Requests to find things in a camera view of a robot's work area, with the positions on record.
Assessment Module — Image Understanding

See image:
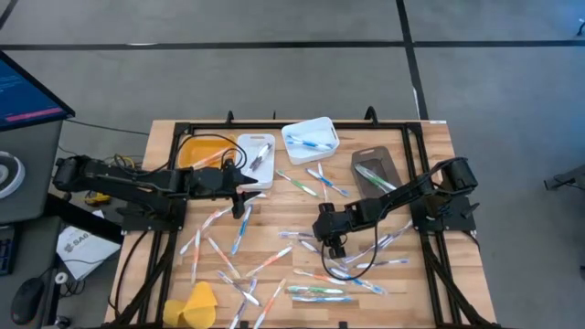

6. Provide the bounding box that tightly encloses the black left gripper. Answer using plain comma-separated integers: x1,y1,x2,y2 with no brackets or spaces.
218,159,262,220

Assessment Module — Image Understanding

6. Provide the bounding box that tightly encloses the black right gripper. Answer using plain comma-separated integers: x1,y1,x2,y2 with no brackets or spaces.
313,203,367,260

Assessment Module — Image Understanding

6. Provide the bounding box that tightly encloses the narrow white plastic bin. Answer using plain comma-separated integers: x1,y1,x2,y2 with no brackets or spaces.
235,133,277,190

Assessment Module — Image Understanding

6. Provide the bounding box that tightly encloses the yellow plastic bin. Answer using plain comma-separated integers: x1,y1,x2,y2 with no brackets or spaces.
176,133,239,171

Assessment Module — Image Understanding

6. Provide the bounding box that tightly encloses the wide white plastic bin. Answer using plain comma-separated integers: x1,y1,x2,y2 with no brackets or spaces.
281,116,341,165

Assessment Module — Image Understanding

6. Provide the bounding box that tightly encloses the brown plastic bin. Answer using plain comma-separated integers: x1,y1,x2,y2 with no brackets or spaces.
350,145,398,200

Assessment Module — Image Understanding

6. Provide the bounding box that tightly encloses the yellow folded cloth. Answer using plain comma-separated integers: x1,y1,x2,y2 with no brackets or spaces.
163,281,218,329

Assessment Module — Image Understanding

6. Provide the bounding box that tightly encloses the black desk support beam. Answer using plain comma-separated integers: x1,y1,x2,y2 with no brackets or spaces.
43,194,124,244

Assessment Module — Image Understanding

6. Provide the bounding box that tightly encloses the white box on floor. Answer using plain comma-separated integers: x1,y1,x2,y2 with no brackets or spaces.
56,225,122,281

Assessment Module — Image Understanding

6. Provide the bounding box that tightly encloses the grey desk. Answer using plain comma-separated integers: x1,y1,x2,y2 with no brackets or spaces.
0,119,64,226

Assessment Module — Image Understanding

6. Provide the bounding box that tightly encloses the white round device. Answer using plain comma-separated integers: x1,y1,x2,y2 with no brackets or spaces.
0,150,27,201

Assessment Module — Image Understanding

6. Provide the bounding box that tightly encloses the computer monitor with blue screen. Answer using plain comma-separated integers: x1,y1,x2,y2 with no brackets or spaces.
0,49,77,133

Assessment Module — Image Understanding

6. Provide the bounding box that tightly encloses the black computer mouse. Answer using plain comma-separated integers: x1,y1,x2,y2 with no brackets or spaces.
9,277,47,326

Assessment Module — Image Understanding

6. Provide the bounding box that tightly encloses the black keyboard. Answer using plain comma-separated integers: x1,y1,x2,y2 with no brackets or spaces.
0,225,17,278

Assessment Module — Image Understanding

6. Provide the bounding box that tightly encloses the black camera cable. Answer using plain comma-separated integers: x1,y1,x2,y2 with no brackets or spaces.
321,207,384,281
175,133,249,171

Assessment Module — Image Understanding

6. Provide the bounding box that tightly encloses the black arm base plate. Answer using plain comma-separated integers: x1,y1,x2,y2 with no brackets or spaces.
409,195,481,233
119,195,188,233

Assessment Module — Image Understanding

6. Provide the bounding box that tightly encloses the yellow cable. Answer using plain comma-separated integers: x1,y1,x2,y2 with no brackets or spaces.
84,156,138,207

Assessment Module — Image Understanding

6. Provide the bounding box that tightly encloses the black floor cable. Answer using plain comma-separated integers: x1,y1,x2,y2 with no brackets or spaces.
63,118,150,136

